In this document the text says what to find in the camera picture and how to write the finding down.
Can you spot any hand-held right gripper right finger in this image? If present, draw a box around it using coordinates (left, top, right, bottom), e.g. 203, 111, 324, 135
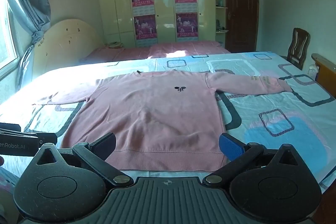
203, 132, 301, 186

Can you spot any pink checked bed sheet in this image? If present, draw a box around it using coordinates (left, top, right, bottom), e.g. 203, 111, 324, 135
79, 40, 231, 63

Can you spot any dark wooden chair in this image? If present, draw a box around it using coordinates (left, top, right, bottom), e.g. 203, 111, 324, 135
280, 28, 311, 70

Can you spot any blue patterned bed sheet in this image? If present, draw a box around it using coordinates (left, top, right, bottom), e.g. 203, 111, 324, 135
0, 51, 336, 188

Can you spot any corner shelf unit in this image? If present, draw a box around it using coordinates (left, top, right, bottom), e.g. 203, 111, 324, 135
214, 0, 229, 46

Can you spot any cream wooden headboard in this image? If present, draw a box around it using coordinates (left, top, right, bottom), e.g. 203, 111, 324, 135
33, 19, 104, 73

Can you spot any dark wooden door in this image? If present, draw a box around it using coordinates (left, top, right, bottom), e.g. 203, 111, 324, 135
224, 0, 260, 54

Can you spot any blue-grey curtain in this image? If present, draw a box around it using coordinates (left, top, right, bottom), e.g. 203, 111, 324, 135
5, 0, 51, 80

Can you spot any pink sweatshirt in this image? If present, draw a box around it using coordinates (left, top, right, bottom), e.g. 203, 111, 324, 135
33, 69, 293, 171

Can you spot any pile of bedside things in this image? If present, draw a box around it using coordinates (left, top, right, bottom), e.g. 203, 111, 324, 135
105, 41, 124, 49

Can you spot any window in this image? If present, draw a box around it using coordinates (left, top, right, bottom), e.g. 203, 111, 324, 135
0, 0, 21, 75

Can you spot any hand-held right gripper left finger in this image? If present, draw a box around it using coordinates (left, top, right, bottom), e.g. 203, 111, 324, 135
34, 132, 134, 186

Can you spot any wooden bed footboard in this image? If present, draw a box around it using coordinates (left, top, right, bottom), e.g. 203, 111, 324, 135
311, 53, 336, 98

